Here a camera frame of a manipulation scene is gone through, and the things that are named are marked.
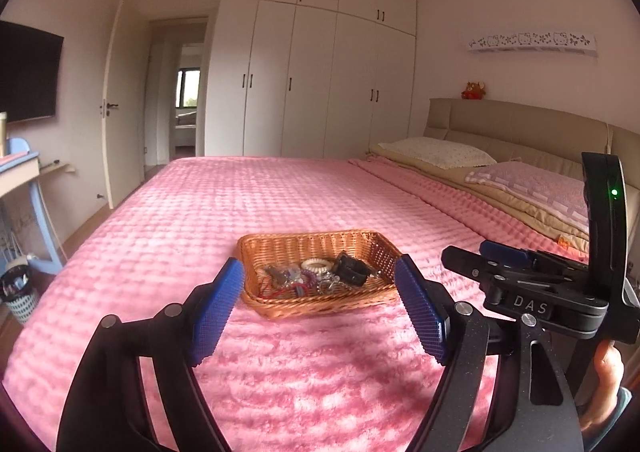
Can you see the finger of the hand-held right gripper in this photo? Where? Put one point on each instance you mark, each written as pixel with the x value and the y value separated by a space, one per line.
pixel 470 262
pixel 505 254

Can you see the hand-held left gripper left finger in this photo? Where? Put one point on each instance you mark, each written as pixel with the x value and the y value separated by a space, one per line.
pixel 215 312

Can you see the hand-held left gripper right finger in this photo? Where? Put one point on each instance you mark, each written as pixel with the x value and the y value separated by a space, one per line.
pixel 420 312

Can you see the brown wicker basket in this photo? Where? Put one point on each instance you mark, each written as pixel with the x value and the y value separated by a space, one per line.
pixel 320 304

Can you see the person's right forearm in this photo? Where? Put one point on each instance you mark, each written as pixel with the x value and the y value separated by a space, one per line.
pixel 624 407

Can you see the person's right hand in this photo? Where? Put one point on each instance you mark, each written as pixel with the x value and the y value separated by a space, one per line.
pixel 607 377

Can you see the beige quilt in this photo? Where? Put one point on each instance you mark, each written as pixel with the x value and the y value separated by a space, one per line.
pixel 540 219

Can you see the pink patterned pillow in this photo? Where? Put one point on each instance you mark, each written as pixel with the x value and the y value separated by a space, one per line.
pixel 530 187

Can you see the black claw hair clip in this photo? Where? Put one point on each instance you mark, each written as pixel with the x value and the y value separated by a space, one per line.
pixel 350 269

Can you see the blue purple hair accessory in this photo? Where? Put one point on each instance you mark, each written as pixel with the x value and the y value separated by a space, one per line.
pixel 302 282

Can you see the white dotted pillow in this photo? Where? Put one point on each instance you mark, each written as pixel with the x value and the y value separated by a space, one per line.
pixel 435 152

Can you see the pink plush blanket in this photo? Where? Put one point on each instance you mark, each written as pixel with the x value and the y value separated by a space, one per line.
pixel 275 202

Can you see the beige padded headboard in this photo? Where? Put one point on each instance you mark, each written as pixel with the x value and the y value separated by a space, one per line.
pixel 525 127

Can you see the red plush toy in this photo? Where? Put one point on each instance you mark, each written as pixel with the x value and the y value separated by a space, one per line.
pixel 474 91

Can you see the patterned waste bin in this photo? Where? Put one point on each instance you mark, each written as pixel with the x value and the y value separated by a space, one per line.
pixel 22 302

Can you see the white door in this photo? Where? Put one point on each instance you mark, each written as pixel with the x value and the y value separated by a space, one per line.
pixel 122 132

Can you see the small wooden shelf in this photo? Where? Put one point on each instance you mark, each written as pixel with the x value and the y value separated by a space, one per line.
pixel 57 167

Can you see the window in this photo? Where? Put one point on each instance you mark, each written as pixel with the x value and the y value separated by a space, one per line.
pixel 189 89

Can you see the white wardrobe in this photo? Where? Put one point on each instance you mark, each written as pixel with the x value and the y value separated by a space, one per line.
pixel 310 82

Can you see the blue desk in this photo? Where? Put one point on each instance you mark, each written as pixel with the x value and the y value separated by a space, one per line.
pixel 20 167

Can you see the black television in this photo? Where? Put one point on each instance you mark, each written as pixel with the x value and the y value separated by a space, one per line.
pixel 27 72

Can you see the white patterned wall shelf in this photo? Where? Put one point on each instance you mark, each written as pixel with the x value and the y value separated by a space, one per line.
pixel 530 39

